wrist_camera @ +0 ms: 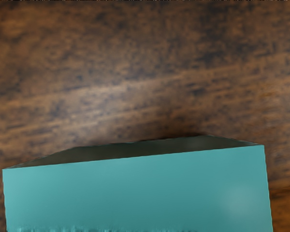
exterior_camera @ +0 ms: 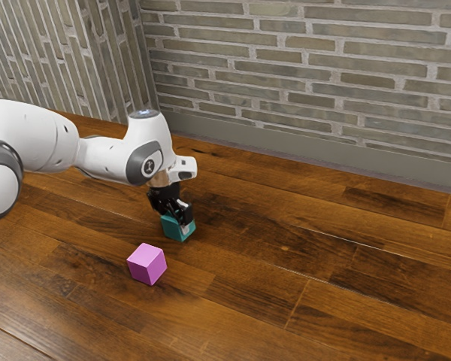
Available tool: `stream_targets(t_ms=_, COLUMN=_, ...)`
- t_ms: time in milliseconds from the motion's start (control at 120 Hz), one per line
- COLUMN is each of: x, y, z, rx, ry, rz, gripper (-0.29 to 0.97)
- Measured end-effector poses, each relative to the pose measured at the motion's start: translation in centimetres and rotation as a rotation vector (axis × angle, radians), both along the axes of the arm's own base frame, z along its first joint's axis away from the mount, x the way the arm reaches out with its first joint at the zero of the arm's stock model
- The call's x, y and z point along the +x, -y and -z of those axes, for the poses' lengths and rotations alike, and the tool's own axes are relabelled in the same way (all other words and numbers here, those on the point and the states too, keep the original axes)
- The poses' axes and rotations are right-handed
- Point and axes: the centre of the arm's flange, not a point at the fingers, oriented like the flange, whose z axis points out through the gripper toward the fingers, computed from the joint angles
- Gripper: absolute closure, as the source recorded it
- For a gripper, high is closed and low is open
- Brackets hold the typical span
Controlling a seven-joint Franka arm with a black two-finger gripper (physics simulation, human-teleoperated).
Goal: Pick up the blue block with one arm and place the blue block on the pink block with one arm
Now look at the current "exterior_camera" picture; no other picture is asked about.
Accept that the pink block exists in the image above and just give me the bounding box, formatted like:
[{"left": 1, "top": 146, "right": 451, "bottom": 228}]
[{"left": 126, "top": 242, "right": 168, "bottom": 286}]

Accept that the teal block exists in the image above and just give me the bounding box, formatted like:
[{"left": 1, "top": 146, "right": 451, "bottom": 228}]
[{"left": 160, "top": 212, "right": 197, "bottom": 243}]

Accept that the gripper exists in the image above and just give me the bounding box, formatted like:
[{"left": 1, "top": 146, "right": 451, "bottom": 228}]
[{"left": 146, "top": 182, "right": 193, "bottom": 234}]

